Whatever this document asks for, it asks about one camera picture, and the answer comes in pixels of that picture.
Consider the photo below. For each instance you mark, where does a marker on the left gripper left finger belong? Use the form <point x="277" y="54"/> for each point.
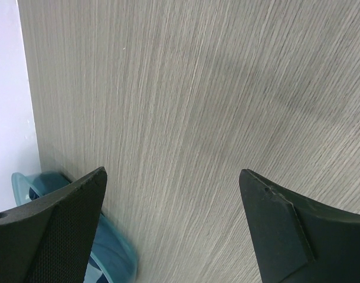
<point x="49" y="239"/>

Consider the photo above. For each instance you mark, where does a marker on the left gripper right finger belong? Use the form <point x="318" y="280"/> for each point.
<point x="297" y="239"/>

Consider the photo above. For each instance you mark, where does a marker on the navy blue t shirt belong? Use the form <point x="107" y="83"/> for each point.
<point x="44" y="184"/>

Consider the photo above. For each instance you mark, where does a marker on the blue plastic basket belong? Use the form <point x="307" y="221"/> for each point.
<point x="111" y="251"/>

